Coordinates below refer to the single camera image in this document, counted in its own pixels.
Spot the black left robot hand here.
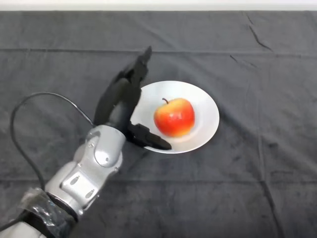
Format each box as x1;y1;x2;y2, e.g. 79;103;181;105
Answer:
94;45;172;151

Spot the red yellow apple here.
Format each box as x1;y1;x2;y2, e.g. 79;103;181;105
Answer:
154;97;196;138

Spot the white round plate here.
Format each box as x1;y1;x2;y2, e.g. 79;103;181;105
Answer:
128;80;220;154

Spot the black cloth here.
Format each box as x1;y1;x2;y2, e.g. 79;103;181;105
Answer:
0;10;317;238

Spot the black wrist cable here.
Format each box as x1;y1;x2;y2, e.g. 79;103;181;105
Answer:
0;92;95;231

